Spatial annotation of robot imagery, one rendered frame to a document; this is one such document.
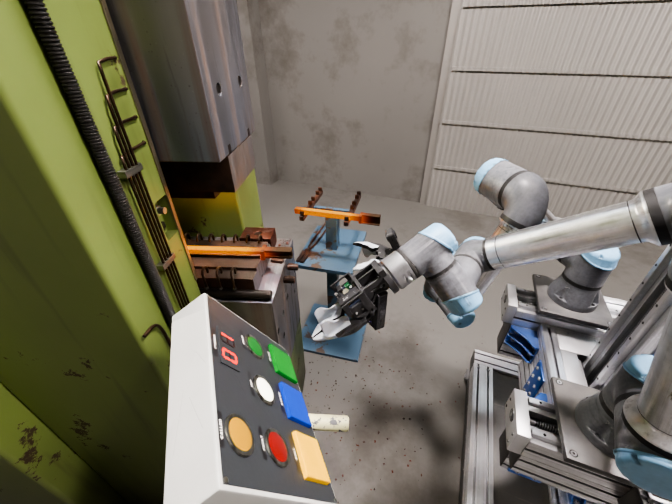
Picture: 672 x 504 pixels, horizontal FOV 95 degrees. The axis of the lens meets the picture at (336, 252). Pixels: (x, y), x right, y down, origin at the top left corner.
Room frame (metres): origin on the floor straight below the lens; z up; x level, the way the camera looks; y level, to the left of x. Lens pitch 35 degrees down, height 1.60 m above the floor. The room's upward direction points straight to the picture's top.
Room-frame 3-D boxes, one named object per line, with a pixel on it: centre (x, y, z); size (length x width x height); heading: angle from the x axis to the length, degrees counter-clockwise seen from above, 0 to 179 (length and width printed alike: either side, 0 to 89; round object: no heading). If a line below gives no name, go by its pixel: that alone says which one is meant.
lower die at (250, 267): (0.86, 0.46, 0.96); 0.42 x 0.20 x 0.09; 87
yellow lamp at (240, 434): (0.20, 0.13, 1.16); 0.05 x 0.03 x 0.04; 177
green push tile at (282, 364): (0.42, 0.12, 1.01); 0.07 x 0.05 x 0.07; 22
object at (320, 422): (0.50, 0.18, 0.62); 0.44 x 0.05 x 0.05; 87
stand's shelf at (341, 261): (1.39, 0.02, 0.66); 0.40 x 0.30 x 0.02; 165
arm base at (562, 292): (0.83, -0.85, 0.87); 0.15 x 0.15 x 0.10
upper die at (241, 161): (0.86, 0.46, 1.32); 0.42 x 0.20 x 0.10; 87
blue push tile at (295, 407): (0.33, 0.09, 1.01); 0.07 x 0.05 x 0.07; 22
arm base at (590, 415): (0.37, -0.66, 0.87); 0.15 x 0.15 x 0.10
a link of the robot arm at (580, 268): (0.83, -0.85, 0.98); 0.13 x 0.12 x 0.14; 14
